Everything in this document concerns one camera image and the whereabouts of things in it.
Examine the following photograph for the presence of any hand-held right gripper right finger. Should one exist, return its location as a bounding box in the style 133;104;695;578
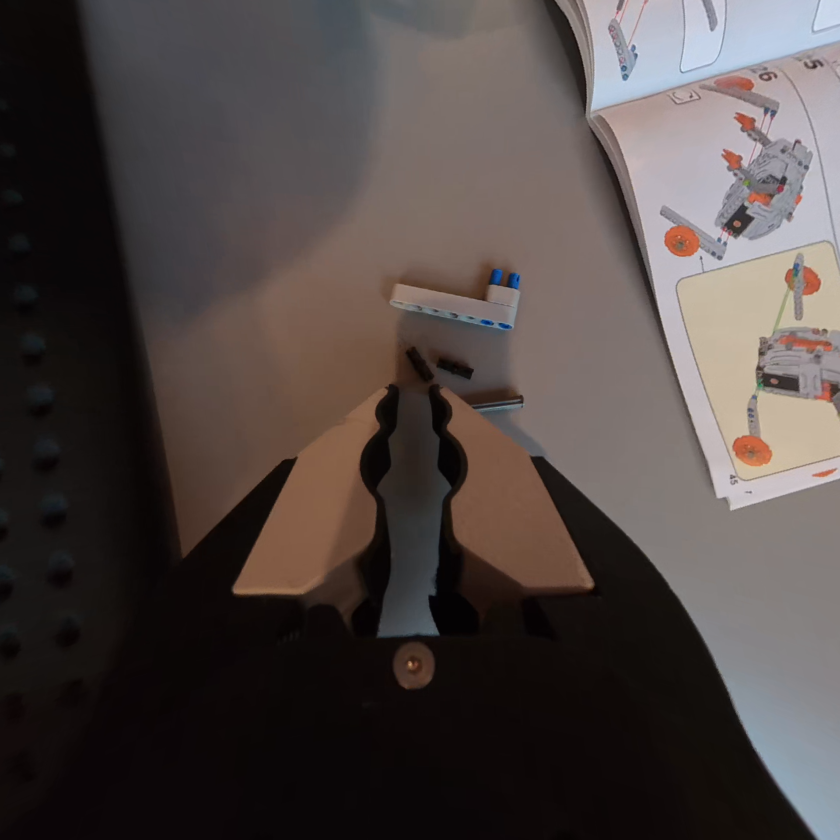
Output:
428;382;597;636

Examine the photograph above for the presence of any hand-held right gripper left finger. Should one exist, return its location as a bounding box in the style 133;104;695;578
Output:
231;384;401;637

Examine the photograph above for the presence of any grey L-beam with blue pins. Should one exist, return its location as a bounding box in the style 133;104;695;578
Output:
390;268;522;331

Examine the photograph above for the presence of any grey desk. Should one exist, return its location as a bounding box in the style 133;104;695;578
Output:
72;0;840;840

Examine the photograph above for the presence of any black studded pad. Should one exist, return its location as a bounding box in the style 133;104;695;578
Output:
0;0;188;723

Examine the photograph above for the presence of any open instruction booklet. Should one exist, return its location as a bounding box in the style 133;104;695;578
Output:
548;0;840;511

